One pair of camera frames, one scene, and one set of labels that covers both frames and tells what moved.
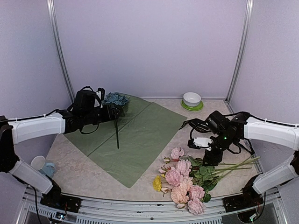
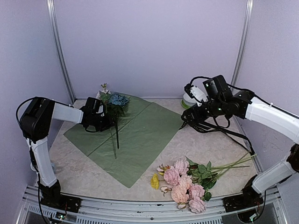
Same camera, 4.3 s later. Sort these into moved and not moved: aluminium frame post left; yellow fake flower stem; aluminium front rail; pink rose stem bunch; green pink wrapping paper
Moved: pink rose stem bunch; yellow fake flower stem
Not moved: green pink wrapping paper; aluminium front rail; aluminium frame post left
